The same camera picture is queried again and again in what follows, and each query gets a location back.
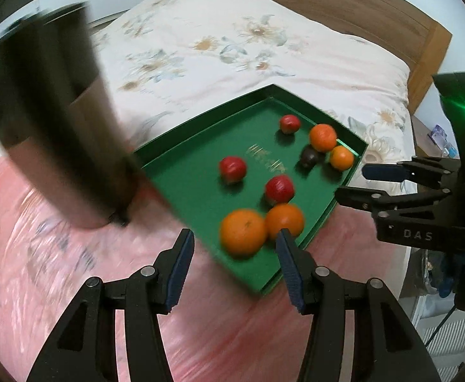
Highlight small orange mandarin back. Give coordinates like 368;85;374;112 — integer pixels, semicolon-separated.
329;145;355;172

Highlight dark plum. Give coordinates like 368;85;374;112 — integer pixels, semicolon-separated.
298;145;320;170

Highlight red plum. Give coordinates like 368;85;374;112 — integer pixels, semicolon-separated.
219;156;247;184
279;115;301;135
264;174;296;206

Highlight orange mandarin front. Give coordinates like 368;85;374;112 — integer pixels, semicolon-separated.
219;209;268;258

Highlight pink plastic sheet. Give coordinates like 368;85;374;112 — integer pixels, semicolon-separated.
0;154;381;382

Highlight wooden headboard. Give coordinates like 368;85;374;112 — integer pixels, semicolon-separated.
273;0;452;113

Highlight green rectangular tray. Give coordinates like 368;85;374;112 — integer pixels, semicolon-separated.
135;85;366;295

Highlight black rose-gold electric kettle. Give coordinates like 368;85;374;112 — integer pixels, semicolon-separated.
0;3;141;229

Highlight floral white bed quilt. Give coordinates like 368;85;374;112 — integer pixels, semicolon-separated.
0;0;419;299

